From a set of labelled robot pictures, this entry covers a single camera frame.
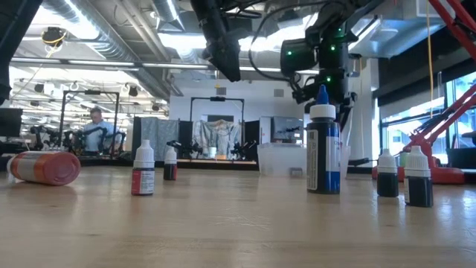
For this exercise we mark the clear plastic container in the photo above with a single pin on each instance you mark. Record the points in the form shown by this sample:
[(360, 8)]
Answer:
[(279, 160)]

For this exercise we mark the white cup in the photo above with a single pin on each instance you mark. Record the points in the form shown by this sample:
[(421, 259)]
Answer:
[(212, 152)]

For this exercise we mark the large blue food coloring bottle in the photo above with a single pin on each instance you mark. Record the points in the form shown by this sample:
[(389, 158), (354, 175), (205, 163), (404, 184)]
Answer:
[(323, 160)]

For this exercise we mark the dark background furniture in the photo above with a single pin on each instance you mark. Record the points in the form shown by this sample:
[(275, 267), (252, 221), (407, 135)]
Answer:
[(461, 158)]

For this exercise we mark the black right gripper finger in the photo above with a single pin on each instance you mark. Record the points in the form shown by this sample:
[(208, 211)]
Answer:
[(343, 115)]

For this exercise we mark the small red-label dropper bottle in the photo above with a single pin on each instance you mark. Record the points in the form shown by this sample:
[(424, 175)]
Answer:
[(143, 182)]

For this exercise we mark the green round object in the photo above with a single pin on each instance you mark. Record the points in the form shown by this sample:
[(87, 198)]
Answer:
[(402, 159)]

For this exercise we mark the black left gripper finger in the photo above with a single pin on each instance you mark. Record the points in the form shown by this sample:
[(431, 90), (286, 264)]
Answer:
[(225, 57)]

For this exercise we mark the black background robot arm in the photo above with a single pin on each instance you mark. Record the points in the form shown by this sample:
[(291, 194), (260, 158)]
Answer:
[(186, 147), (241, 150)]

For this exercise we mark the black partition panel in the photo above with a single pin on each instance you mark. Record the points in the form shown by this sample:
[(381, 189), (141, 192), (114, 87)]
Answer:
[(186, 134), (252, 130)]

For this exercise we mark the silver spiral ceiling duct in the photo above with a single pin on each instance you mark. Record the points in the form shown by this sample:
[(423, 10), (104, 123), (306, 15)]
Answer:
[(108, 44)]

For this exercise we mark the grey curtain partition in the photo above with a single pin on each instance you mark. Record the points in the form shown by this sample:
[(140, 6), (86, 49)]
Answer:
[(158, 134)]

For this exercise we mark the black background robot workstation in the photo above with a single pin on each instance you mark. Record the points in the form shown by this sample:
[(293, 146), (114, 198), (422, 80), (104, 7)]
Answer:
[(67, 139)]

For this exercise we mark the grey wall vent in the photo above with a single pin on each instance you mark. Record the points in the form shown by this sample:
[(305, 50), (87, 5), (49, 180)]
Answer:
[(221, 91), (279, 92)]

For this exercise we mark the black aluminium table frame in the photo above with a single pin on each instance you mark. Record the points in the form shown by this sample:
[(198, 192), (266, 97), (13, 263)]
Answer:
[(111, 164)]

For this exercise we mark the small dark red dropper bottle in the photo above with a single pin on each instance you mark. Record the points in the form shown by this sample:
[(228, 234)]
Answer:
[(170, 172)]

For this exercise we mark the black background rig frame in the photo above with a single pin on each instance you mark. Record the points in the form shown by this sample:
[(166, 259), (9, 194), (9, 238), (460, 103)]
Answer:
[(217, 98), (89, 92)]

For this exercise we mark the crumpled grey cloth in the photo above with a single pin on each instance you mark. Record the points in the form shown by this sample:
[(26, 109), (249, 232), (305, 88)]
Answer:
[(217, 134)]

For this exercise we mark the long ceiling light strip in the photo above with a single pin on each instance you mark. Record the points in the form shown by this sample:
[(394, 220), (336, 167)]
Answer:
[(175, 66)]

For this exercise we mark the small dark labelled dropper bottle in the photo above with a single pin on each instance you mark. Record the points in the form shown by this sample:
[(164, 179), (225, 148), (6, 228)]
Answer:
[(419, 191)]

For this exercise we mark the person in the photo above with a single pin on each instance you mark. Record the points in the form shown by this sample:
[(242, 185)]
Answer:
[(97, 134)]

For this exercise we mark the black monitor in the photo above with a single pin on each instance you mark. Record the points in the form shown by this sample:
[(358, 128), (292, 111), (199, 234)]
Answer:
[(10, 123)]

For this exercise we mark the large orange food coloring bottle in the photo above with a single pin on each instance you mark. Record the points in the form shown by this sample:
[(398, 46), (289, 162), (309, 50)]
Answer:
[(48, 167)]

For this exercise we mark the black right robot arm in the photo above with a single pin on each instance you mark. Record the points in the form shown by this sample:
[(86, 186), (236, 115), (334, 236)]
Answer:
[(297, 56)]

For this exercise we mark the red desk lamp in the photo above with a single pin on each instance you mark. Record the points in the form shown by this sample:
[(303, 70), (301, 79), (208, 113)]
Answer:
[(427, 175)]

